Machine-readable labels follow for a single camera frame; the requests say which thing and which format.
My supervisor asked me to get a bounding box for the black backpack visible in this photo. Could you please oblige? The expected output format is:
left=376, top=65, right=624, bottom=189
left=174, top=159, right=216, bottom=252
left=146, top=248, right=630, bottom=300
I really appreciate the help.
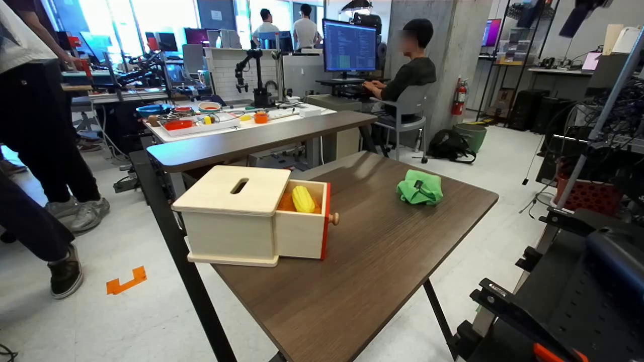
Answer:
left=427, top=129, right=477, bottom=164

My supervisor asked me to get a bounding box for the wooden box with slot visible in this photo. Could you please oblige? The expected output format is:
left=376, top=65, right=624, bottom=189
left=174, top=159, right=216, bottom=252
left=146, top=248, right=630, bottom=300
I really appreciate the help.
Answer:
left=172, top=165, right=340, bottom=267

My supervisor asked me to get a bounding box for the blue bowl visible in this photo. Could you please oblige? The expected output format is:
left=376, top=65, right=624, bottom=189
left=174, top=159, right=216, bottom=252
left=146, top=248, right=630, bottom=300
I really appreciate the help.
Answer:
left=136, top=104, right=175, bottom=118

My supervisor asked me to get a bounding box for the monitor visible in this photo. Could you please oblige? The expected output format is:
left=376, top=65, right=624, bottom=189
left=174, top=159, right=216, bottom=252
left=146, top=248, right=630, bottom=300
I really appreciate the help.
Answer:
left=322, top=19, right=378, bottom=79
left=481, top=19, right=502, bottom=48

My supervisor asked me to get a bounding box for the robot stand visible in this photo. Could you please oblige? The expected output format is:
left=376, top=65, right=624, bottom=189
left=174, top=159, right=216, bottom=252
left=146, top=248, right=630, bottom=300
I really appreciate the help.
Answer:
left=452, top=208, right=644, bottom=362

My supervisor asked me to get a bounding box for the grey office chair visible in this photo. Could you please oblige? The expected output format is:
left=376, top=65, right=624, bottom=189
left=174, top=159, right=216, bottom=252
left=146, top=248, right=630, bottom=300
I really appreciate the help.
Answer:
left=374, top=84, right=429, bottom=164

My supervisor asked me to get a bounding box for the wooden drawer with red front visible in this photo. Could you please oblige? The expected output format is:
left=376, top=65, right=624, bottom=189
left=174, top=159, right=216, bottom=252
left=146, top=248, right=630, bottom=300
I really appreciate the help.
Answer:
left=274, top=179, right=340, bottom=260

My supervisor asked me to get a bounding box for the black metal shelf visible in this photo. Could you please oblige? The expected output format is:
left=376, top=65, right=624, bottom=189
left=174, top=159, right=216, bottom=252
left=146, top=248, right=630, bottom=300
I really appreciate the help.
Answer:
left=477, top=0, right=550, bottom=122

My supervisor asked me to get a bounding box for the green bin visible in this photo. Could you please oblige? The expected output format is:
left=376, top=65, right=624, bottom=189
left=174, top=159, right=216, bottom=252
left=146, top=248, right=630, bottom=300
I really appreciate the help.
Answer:
left=453, top=123, right=488, bottom=154

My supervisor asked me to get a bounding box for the red fire extinguisher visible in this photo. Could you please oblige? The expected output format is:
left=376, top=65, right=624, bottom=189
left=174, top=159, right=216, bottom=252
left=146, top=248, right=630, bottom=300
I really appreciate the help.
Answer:
left=451, top=76, right=469, bottom=116

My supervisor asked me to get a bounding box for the green cloth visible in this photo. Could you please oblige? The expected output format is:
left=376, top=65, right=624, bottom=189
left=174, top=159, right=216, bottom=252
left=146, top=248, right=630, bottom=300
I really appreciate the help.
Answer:
left=396, top=169, right=444, bottom=206

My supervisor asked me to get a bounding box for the person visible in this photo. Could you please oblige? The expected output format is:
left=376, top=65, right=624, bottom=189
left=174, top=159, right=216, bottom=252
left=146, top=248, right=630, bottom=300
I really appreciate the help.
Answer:
left=293, top=4, right=323, bottom=51
left=0, top=170, right=84, bottom=300
left=0, top=0, right=111, bottom=232
left=251, top=9, right=280, bottom=50
left=362, top=19, right=437, bottom=132

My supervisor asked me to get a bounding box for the white table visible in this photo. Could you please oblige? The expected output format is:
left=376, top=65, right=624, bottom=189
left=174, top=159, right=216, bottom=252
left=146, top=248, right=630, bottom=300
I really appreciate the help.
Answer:
left=143, top=100, right=338, bottom=144

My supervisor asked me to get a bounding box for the yellow toy corn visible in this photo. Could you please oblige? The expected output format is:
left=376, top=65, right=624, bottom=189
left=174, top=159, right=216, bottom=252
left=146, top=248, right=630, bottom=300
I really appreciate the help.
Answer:
left=292, top=186, right=316, bottom=214

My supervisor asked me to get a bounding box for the red crate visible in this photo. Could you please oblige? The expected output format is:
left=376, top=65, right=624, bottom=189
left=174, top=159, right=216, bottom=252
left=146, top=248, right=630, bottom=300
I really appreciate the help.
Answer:
left=555, top=176, right=624, bottom=217

